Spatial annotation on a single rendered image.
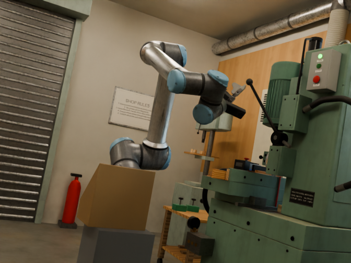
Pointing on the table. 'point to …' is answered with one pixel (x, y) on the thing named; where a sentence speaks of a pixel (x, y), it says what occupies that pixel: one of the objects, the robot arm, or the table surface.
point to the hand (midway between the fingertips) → (237, 97)
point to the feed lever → (276, 138)
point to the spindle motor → (279, 88)
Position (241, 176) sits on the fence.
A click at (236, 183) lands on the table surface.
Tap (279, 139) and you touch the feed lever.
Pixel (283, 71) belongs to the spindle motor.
